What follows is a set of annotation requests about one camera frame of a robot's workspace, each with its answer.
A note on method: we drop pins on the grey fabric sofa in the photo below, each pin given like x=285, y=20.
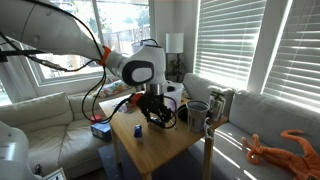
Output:
x=249, y=113

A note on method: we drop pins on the wooden block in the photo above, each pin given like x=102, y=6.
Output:
x=154, y=126
x=139, y=138

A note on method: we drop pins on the translucent white plastic cup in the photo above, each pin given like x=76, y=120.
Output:
x=173, y=99

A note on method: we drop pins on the red object on sofa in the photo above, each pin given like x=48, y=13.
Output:
x=96, y=118

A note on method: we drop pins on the wrist camera with orange mount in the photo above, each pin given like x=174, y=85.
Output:
x=133, y=99

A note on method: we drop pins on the potted plant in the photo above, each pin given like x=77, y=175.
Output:
x=176, y=68

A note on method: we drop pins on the wooden side table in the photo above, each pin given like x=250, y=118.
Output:
x=158, y=147

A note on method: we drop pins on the white leather sofa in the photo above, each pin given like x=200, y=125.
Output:
x=58, y=132

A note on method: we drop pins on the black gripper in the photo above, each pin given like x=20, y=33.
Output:
x=154, y=104

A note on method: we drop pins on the white arched lamp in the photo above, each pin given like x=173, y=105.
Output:
x=136, y=46

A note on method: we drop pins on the orange plush octopus toy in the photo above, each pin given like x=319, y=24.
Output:
x=306, y=167

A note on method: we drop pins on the grey plastic cup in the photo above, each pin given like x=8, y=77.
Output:
x=197, y=113

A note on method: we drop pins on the clear snack bag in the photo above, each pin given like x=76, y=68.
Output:
x=217, y=103

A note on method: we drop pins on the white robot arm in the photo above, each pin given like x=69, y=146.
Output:
x=46, y=28

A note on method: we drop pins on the blue box on sofa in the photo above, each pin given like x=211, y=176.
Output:
x=102, y=131

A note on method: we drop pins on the black round object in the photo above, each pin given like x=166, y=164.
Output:
x=182, y=113

